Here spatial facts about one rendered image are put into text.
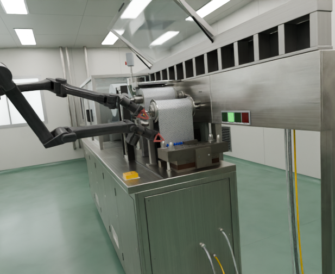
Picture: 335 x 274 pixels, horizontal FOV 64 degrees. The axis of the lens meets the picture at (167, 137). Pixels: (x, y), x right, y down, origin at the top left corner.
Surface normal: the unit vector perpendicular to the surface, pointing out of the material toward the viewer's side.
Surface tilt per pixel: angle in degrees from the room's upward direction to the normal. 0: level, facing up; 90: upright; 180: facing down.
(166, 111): 90
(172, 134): 90
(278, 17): 90
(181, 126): 90
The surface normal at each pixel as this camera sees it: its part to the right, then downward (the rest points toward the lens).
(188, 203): 0.39, 0.09
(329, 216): -0.92, 0.13
